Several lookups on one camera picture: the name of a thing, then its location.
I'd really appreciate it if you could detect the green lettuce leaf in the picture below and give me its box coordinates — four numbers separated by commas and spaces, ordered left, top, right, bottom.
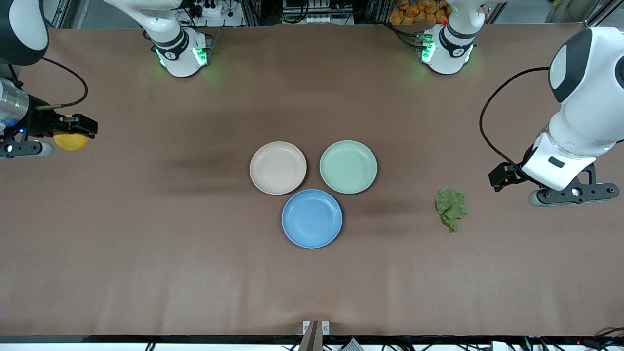
435, 188, 469, 233

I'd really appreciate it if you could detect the blue round plate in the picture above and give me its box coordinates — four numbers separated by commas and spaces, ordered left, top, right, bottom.
281, 189, 343, 250

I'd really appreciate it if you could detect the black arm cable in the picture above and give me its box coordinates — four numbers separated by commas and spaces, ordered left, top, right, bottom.
37, 57, 89, 110
479, 67, 551, 170

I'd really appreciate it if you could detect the aluminium frame post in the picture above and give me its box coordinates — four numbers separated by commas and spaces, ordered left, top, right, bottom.
585, 0, 624, 28

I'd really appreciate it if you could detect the pale green round plate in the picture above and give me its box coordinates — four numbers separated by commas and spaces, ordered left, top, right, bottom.
319, 140, 378, 195

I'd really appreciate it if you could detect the yellow lemon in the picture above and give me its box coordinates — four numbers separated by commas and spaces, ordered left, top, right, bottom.
53, 115, 90, 152

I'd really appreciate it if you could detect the brown table cover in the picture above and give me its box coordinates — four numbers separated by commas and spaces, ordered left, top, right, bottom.
0, 23, 624, 338

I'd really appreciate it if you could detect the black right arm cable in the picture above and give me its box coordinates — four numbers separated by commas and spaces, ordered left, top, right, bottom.
37, 57, 89, 110

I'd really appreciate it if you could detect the beige round plate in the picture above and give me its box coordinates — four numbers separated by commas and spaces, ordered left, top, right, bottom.
249, 141, 308, 196

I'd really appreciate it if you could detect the pile of orange packets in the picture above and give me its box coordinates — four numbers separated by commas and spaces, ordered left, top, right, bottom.
389, 0, 451, 26

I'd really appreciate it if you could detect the large white power strip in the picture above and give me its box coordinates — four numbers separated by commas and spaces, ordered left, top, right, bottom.
195, 0, 244, 28

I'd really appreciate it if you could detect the brown stand post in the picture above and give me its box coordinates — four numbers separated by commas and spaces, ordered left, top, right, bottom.
298, 320, 323, 351

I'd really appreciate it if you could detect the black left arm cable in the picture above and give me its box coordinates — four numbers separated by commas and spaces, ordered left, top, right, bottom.
479, 67, 551, 170

